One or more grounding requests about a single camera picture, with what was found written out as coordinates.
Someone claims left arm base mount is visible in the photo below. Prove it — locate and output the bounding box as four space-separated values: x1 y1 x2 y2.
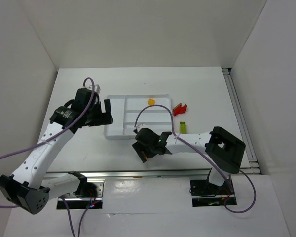
64 179 104 210

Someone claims green yellow lego stack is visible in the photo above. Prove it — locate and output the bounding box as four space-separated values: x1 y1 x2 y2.
180 121 187 134

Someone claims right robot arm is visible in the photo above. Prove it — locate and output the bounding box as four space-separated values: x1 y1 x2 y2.
132 126 246 187

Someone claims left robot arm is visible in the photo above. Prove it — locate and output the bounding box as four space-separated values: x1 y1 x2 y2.
0 86 113 215

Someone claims small yellow lego brick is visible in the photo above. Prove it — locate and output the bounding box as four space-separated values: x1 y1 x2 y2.
148 99 155 105

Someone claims red lego piece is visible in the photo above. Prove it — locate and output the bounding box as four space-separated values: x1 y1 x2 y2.
172 103 187 116

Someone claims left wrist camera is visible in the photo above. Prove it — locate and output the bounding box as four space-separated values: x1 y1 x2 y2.
83 84 101 95

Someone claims white divided tray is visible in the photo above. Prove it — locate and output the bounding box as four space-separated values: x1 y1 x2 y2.
104 94 171 140

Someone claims aluminium front rail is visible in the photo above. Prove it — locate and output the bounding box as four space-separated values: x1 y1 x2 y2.
43 167 240 181

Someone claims aluminium side rail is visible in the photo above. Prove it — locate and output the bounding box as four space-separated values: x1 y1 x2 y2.
222 68 262 175

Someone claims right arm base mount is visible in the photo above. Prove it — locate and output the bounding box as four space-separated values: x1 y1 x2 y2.
189 179 237 207

